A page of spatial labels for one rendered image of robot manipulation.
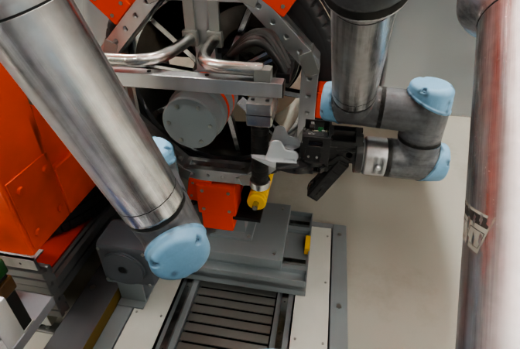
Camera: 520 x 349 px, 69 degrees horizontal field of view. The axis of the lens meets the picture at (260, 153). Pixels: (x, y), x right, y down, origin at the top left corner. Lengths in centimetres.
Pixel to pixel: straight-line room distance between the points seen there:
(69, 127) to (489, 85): 33
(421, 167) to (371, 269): 100
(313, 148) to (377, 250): 111
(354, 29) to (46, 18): 30
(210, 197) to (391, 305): 83
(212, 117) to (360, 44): 44
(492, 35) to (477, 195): 11
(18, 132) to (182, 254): 65
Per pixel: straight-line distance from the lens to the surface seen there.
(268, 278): 140
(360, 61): 51
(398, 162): 74
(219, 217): 119
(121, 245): 124
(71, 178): 119
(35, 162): 107
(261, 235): 145
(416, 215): 201
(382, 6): 41
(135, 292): 146
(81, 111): 36
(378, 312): 158
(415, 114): 69
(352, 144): 73
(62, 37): 34
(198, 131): 86
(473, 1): 34
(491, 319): 25
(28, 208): 107
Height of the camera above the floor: 126
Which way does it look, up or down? 33 degrees down
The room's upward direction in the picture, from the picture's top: straight up
